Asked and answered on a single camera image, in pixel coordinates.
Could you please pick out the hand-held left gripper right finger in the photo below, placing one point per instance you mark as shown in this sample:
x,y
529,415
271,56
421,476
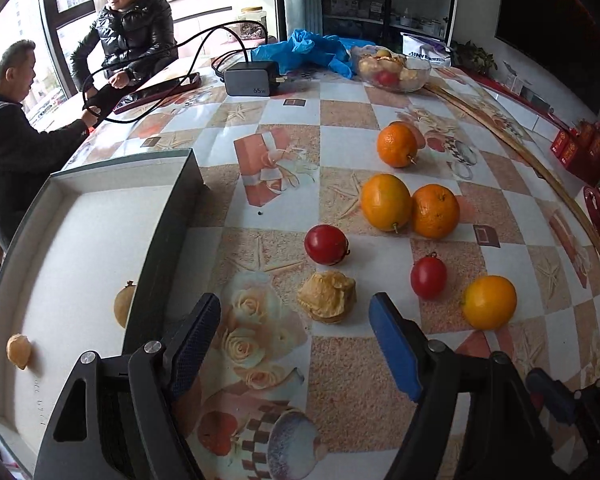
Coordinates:
x,y
395,345

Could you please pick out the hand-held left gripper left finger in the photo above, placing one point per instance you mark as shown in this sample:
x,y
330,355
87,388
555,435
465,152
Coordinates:
x,y
195,345

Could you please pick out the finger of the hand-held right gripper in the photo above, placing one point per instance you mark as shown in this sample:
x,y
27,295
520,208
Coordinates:
x,y
550,394

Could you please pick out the red tomato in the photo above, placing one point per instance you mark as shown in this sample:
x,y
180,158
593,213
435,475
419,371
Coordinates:
x,y
428,277
326,245

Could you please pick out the tan wrinkled fruit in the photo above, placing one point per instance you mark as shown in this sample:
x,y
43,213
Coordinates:
x,y
327,297

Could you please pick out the pale brown round fruit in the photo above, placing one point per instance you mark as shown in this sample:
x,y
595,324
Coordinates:
x,y
122,305

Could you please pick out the yellow orange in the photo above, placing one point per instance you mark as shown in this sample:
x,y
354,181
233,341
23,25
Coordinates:
x,y
489,302

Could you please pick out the round orange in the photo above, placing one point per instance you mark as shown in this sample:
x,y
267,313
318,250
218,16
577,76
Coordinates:
x,y
435,211

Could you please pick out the grey cardboard box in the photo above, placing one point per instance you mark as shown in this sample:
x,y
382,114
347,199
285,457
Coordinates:
x,y
80,260

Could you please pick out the small tan fruit piece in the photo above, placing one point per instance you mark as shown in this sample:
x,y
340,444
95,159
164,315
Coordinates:
x,y
19,351

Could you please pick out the large orange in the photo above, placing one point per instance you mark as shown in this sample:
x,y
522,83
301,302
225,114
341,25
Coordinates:
x,y
386,202

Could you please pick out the orange with stem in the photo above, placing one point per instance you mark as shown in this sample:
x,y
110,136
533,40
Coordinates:
x,y
397,145

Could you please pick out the long wooden stick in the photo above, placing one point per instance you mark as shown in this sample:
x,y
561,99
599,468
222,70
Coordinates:
x,y
520,152

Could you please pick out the red smartphone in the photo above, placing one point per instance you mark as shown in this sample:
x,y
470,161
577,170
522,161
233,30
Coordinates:
x,y
155,94

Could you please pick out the glass bowl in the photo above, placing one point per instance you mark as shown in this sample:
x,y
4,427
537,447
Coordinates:
x,y
415,80

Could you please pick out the heap of mixed fruit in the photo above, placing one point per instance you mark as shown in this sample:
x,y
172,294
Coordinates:
x,y
382,67

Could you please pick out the white printed bag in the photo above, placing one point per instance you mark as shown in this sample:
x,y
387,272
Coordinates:
x,y
427,52

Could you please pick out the potted green plant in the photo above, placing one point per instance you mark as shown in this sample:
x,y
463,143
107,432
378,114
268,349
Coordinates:
x,y
475,57

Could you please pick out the blue plastic bag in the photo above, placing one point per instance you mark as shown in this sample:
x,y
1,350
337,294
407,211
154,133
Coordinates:
x,y
305,52

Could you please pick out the glass jar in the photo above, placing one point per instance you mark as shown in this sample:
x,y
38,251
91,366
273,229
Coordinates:
x,y
252,20

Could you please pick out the black television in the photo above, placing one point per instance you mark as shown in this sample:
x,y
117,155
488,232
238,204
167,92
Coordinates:
x,y
555,25

